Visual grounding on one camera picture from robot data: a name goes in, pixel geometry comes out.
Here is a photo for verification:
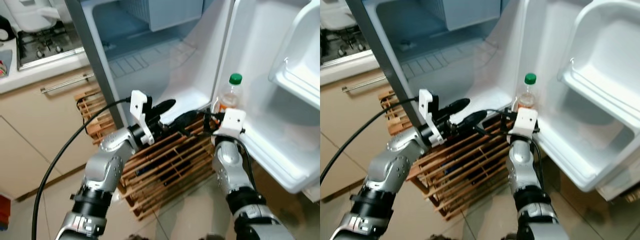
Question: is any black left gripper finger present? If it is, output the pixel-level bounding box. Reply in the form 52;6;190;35
154;99;177;122
170;111;198;135
441;98;471;121
458;110;488;135

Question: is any orange juice bottle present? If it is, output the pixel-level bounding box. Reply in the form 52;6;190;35
514;72;538;112
216;73;244;115

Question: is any small grey fridge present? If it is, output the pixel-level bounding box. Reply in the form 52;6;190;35
345;0;533;128
65;0;238;132

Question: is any clear fridge shelf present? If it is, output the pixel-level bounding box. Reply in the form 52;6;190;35
102;35;201;81
402;35;501;81

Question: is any white fridge door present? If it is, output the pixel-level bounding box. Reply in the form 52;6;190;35
212;0;321;196
520;0;640;193

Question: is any pale blue fridge drawer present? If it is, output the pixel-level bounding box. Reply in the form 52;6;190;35
120;0;206;32
419;0;502;32

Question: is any white fridge door shelf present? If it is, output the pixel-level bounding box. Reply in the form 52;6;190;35
557;0;640;133
267;0;321;112

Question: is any wooden slatted rack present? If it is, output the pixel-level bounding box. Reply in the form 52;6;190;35
75;89;217;222
377;89;513;222

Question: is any cream kitchen cabinet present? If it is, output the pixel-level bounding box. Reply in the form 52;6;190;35
320;50;416;201
0;47;123;201

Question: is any black gas hob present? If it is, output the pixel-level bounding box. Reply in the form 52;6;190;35
15;22;85;72
320;25;373;68

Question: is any grey tray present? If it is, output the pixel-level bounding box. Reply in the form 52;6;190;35
0;47;14;79

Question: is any red flat board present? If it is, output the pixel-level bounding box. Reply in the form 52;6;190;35
0;194;12;227

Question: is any black rounded appliance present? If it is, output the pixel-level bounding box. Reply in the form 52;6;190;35
0;15;17;42

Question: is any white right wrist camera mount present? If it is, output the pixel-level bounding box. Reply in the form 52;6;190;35
509;106;540;143
214;108;247;147

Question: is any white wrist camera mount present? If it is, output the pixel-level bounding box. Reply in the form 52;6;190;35
509;106;540;143
418;89;446;148
214;108;247;147
129;90;155;147

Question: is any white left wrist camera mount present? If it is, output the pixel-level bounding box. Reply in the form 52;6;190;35
418;89;446;148
129;90;155;147

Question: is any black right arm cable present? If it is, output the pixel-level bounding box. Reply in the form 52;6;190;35
190;107;257;193
485;109;546;191

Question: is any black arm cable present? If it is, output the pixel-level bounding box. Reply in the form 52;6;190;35
31;97;133;240
320;97;421;186
190;107;257;193
485;109;546;191

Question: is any steel drawer handle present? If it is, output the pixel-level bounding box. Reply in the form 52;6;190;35
40;73;96;96
341;75;396;93

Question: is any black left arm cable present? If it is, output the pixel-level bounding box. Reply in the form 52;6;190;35
320;97;421;186
31;97;133;240

